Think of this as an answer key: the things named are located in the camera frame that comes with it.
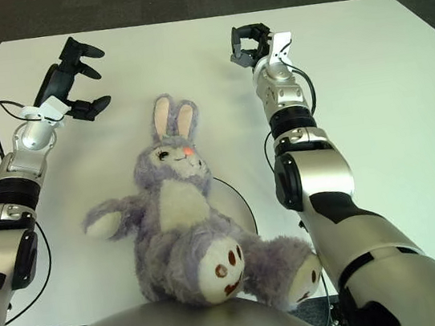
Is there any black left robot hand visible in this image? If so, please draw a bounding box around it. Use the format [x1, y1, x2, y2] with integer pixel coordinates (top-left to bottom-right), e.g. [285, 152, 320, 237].
[24, 31, 116, 129]

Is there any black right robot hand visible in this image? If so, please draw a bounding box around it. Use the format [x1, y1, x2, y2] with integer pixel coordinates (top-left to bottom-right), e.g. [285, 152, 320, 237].
[226, 20, 280, 73]

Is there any purple plush rabbit doll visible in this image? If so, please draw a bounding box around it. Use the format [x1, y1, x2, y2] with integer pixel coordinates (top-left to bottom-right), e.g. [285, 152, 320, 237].
[65, 74, 328, 326]

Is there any white plate with black rim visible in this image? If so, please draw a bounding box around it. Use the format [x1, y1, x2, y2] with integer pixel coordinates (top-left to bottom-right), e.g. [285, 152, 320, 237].
[203, 171, 259, 244]

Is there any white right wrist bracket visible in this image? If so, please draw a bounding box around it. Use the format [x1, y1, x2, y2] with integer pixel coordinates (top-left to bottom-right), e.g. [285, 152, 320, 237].
[263, 31, 297, 68]

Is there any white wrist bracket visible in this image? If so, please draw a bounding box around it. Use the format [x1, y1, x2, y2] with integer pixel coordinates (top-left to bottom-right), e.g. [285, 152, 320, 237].
[263, 31, 297, 68]
[17, 93, 74, 133]

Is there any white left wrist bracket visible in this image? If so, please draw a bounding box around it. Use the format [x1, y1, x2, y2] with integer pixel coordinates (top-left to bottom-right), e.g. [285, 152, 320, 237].
[17, 93, 74, 133]

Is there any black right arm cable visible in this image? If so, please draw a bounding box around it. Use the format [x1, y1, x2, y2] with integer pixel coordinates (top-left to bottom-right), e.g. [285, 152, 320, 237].
[252, 60, 351, 326]

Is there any black bracket under table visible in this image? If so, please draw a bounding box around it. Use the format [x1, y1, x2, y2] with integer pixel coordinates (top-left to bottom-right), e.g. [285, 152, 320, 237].
[326, 301, 349, 326]

